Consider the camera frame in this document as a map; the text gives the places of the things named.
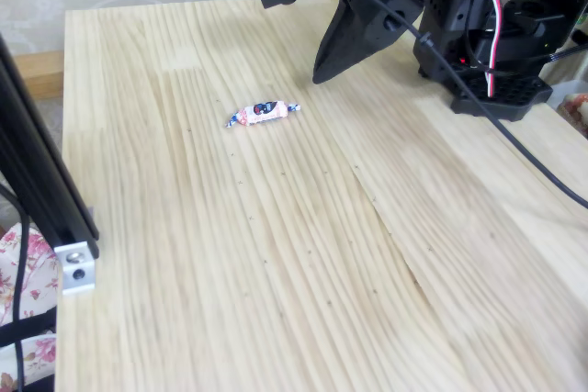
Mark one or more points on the candy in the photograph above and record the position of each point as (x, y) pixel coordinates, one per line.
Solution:
(259, 113)

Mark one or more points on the black robot arm with base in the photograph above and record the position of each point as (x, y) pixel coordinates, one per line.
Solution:
(441, 34)

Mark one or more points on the floral patterned cloth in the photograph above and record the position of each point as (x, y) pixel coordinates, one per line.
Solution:
(41, 282)
(576, 109)

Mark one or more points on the wooden plank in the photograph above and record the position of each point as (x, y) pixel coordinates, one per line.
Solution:
(39, 73)

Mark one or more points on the aluminium extrusion post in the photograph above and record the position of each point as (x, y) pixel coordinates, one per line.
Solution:
(41, 171)

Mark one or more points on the silver corner bracket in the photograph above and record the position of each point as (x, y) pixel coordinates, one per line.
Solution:
(73, 272)

